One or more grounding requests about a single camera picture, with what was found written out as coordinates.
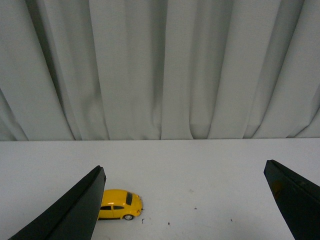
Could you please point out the grey pleated curtain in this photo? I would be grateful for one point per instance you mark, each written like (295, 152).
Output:
(159, 69)

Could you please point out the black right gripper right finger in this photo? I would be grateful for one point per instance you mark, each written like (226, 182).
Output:
(297, 199)

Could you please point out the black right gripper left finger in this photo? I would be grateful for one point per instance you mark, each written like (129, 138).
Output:
(71, 217)

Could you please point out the yellow beetle toy car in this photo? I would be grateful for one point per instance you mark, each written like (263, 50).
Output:
(120, 204)

